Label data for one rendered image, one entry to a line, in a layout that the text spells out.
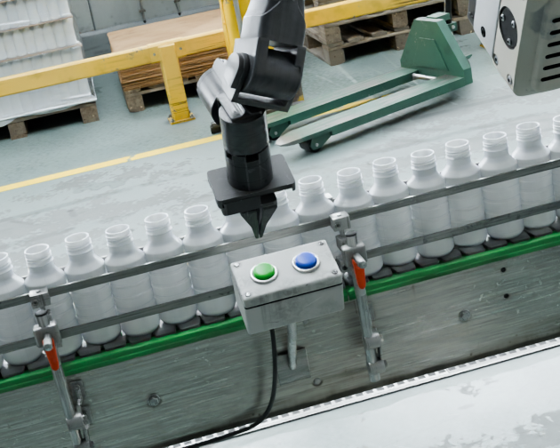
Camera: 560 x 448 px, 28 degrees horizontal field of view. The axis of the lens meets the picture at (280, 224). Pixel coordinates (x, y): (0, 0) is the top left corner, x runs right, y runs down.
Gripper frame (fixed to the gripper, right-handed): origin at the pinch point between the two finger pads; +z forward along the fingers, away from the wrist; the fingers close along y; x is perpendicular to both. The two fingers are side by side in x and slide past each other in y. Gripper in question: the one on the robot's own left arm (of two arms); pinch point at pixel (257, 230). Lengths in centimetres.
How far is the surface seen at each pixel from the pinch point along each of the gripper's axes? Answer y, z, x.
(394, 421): -47, 156, -82
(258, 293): 1.6, 7.8, 3.6
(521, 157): -45.4, 12.0, -15.1
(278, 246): -5.0, 14.9, -12.1
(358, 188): -18.8, 10.1, -14.9
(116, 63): -10, 245, -444
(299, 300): -3.7, 10.6, 4.1
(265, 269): -0.3, 6.8, 0.5
